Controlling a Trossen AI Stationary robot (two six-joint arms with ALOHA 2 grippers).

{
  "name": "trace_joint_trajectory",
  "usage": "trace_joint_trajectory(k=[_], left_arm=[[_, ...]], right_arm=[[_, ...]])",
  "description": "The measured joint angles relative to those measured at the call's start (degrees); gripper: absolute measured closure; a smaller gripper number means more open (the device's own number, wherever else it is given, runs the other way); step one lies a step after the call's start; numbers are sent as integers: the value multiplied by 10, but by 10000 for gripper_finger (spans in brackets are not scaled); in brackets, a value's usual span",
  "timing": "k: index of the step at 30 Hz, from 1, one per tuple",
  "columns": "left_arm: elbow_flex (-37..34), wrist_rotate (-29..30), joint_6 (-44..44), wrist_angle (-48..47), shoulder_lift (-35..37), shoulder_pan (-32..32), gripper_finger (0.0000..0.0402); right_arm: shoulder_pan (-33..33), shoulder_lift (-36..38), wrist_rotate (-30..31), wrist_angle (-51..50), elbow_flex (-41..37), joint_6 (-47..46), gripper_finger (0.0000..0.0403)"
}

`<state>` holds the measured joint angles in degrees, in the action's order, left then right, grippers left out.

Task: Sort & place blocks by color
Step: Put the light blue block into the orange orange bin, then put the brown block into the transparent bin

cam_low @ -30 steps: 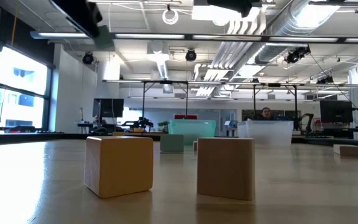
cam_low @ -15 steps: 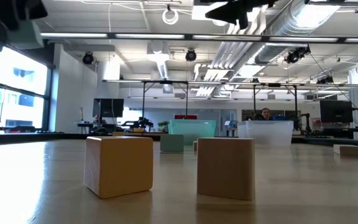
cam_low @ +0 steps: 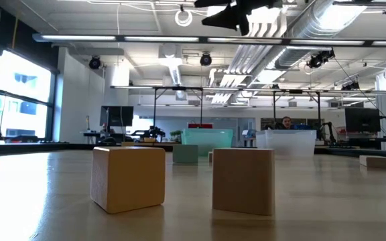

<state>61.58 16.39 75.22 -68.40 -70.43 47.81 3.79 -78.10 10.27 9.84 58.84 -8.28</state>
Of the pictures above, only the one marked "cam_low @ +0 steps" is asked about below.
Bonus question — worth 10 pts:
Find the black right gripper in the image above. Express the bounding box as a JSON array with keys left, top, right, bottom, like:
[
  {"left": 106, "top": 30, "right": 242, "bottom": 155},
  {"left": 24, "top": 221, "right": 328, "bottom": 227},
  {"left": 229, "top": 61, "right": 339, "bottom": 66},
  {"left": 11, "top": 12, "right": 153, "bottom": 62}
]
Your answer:
[{"left": 194, "top": 0, "right": 283, "bottom": 36}]

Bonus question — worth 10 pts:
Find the teal wooden triangle block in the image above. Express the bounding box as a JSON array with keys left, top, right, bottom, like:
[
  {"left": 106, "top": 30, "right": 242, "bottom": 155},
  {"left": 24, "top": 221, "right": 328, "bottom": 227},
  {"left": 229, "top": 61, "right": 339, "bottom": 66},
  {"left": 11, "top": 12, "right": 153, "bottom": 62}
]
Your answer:
[{"left": 172, "top": 144, "right": 200, "bottom": 165}]

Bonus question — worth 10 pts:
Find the natural wooden block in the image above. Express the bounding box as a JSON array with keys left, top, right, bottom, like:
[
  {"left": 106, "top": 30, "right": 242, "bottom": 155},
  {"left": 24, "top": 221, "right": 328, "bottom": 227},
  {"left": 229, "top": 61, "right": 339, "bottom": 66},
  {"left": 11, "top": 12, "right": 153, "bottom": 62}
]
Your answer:
[
  {"left": 212, "top": 147, "right": 276, "bottom": 217},
  {"left": 359, "top": 155, "right": 386, "bottom": 170}
]

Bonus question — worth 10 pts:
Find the person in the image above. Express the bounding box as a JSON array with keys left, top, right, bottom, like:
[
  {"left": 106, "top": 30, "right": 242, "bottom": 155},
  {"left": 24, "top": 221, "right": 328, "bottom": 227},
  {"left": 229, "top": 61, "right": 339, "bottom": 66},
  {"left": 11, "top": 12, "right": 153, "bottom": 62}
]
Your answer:
[{"left": 281, "top": 115, "right": 295, "bottom": 131}]

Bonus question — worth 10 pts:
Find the green translucent plastic bin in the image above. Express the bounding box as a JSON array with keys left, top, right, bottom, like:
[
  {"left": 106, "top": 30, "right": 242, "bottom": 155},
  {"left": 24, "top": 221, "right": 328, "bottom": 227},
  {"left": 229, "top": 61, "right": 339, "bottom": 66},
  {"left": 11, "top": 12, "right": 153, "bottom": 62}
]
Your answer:
[{"left": 181, "top": 129, "right": 234, "bottom": 157}]

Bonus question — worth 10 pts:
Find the clear plastic bin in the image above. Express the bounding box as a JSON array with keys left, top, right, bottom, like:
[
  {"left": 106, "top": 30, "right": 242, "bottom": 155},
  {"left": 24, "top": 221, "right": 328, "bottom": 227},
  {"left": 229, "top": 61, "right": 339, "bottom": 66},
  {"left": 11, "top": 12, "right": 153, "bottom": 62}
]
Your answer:
[{"left": 255, "top": 129, "right": 317, "bottom": 157}]

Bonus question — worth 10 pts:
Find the black computer monitor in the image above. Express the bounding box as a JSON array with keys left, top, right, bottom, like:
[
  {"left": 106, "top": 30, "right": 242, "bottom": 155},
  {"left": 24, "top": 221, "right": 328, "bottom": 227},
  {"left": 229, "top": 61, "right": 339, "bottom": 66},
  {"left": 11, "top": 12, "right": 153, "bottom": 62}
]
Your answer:
[
  {"left": 344, "top": 106, "right": 381, "bottom": 133},
  {"left": 99, "top": 105, "right": 135, "bottom": 128}
]

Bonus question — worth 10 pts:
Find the long LED light bar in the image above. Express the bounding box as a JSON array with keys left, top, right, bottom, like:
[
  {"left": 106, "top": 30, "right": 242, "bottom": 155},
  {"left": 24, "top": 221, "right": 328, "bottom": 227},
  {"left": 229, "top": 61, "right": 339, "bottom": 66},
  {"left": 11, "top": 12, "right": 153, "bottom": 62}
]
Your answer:
[{"left": 31, "top": 32, "right": 386, "bottom": 48}]

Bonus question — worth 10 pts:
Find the dark office desk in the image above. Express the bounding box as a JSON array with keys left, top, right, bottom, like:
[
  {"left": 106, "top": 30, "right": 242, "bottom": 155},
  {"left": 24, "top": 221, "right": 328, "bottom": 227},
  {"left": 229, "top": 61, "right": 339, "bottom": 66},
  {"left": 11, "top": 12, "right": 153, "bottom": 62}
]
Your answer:
[{"left": 81, "top": 131, "right": 133, "bottom": 145}]

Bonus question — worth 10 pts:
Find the large glass window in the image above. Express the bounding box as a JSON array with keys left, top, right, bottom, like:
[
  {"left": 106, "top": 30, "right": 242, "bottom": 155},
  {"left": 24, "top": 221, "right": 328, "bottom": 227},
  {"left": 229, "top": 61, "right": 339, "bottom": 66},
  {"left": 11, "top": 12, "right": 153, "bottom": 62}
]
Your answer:
[{"left": 0, "top": 50, "right": 57, "bottom": 142}]

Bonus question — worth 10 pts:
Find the black ceiling camera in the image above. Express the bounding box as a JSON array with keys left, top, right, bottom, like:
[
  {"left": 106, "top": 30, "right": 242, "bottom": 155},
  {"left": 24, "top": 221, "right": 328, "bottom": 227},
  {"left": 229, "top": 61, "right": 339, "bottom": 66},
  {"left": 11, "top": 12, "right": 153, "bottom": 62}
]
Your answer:
[
  {"left": 306, "top": 48, "right": 336, "bottom": 70},
  {"left": 88, "top": 56, "right": 102, "bottom": 70},
  {"left": 199, "top": 52, "right": 212, "bottom": 67}
]

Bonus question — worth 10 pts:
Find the white coiled cable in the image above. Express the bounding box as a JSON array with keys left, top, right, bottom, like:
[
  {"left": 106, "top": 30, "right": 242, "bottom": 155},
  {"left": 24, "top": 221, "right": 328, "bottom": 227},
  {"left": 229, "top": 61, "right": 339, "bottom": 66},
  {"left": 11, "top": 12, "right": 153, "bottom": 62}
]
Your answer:
[{"left": 174, "top": 8, "right": 194, "bottom": 27}]

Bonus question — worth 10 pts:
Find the black metal gantry frame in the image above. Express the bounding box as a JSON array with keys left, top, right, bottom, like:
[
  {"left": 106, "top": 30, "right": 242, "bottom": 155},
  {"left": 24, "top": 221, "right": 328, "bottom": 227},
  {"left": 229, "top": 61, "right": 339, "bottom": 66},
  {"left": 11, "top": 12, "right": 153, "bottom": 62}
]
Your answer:
[
  {"left": 272, "top": 88, "right": 322, "bottom": 140},
  {"left": 153, "top": 86, "right": 204, "bottom": 130}
]

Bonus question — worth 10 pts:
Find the black aluminium table frame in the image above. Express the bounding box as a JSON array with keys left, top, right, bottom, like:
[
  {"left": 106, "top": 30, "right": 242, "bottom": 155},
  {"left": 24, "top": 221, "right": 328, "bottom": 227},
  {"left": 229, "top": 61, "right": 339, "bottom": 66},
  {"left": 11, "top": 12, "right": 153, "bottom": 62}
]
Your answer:
[{"left": 0, "top": 141, "right": 386, "bottom": 163}]

